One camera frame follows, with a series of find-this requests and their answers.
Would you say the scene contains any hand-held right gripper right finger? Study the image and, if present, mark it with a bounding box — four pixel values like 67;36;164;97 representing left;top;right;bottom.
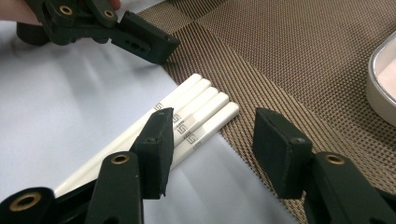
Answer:
251;107;314;200

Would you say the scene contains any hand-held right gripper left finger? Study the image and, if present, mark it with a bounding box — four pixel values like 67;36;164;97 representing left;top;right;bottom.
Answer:
130;106;175;200

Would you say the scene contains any white chopstick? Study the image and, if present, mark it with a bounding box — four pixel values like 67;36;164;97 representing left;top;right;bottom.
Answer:
54;73;204;198
59;77;213;199
173;91;231;139
173;86;219;126
169;102;240;171

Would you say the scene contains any pale blue table cover sheet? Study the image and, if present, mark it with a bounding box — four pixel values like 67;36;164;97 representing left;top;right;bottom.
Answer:
0;0;301;224

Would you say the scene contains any brown woven placemat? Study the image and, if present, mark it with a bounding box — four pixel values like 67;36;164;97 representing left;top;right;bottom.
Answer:
136;0;396;224

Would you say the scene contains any white square plate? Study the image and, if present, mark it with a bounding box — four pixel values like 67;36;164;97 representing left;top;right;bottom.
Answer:
365;31;396;127

